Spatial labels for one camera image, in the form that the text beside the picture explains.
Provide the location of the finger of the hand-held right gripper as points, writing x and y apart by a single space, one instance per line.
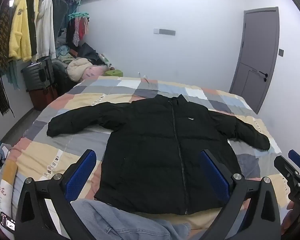
285 167
297 159

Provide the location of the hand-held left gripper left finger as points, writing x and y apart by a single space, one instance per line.
82 173

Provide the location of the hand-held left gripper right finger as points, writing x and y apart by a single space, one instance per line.
213 173

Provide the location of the black puffer jacket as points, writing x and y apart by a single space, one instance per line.
150 142

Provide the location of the green hanger with clothes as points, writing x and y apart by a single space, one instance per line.
78 28

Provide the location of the person's right hand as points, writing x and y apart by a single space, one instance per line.
288 220

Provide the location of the blue denim jeans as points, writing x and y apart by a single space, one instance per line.
110 220

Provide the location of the black printed tag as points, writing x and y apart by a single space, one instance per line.
8 222

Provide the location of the pink cloth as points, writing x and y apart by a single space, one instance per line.
95 71

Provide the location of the green round box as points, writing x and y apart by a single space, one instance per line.
114 73

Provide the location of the cream puffer coat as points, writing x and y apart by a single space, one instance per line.
76 67

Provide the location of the black suitcase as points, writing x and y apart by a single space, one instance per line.
38 73

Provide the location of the grey door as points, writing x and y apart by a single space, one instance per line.
257 55

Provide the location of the teal hanging cloth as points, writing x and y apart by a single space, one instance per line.
13 76

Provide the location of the brown houndstooth scarf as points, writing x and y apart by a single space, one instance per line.
0 55

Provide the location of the white hoodie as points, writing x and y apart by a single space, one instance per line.
46 30

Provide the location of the yellow fleece jacket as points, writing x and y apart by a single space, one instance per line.
20 30

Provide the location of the dark grey hanging garment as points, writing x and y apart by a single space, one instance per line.
58 12

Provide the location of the grey wall switch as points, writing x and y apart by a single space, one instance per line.
281 52

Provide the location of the grey wall panel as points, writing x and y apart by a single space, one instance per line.
165 31

